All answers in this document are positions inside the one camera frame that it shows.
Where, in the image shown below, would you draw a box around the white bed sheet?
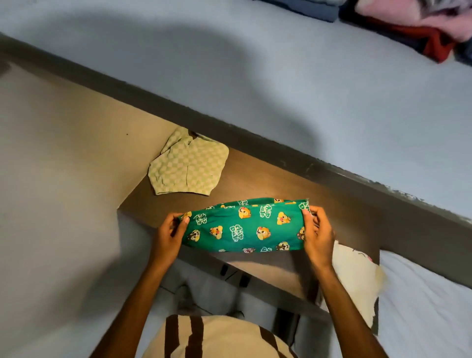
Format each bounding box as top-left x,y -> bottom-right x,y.
295,250 -> 472,358

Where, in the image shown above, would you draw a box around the row of clothes stacks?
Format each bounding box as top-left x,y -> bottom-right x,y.
254,0 -> 472,64

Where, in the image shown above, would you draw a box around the green chipmunk print shorts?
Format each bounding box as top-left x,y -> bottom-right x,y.
178,198 -> 314,254

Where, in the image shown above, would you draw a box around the green checkered small shirt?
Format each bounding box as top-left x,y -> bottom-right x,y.
148,126 -> 230,195

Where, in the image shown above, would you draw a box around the person's left hand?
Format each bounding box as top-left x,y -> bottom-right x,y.
149,212 -> 191,273

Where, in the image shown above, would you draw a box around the person's left grey shoe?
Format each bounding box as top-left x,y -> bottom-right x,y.
176,284 -> 196,312

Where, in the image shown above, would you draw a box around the person's right forearm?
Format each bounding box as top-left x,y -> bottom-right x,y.
313,264 -> 390,358

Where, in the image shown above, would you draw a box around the person's left forearm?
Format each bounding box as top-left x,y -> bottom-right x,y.
90,260 -> 172,358

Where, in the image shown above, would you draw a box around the person's right hand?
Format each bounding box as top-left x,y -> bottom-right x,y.
300,205 -> 336,272

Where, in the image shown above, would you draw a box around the cream giraffe print shirt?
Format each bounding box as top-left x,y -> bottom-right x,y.
319,240 -> 384,329

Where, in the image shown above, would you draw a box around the cream brown striped shirt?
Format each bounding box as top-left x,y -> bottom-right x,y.
142,314 -> 299,358

